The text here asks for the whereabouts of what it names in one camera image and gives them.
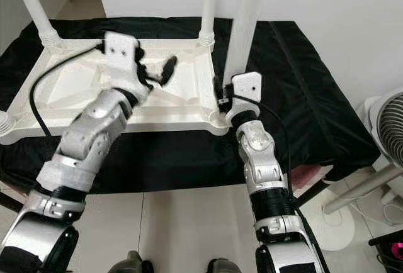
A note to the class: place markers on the white plastic table leg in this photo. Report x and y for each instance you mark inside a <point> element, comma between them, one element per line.
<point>2,126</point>
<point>245,15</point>
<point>34,2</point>
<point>208,2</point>

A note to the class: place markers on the grey left robot foot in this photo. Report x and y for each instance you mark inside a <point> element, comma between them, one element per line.
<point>131,263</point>

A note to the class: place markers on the black table cloth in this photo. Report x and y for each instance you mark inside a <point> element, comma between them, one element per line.
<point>321,97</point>

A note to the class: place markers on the white plastic table top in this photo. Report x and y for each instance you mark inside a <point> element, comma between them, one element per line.
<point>189,90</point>

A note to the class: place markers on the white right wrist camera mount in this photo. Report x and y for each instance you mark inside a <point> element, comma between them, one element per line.
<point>247,84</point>

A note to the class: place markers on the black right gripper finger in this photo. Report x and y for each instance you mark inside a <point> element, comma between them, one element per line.
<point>217,89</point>

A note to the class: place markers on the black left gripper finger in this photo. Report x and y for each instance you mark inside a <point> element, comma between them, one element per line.
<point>170,68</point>

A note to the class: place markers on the black metal table leg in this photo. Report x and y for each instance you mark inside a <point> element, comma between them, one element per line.
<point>312,191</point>

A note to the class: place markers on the grey robot foot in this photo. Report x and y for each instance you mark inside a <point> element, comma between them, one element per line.
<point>131,263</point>
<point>223,265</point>

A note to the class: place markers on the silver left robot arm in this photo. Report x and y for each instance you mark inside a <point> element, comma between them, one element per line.
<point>94,134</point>

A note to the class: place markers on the magenta vacuum cleaner part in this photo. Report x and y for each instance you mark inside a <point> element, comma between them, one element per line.
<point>398,248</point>

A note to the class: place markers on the white pedestal fan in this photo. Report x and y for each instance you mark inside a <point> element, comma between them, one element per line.
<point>387,128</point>

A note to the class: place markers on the grey right robot foot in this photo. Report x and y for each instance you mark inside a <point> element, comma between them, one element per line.
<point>223,265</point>

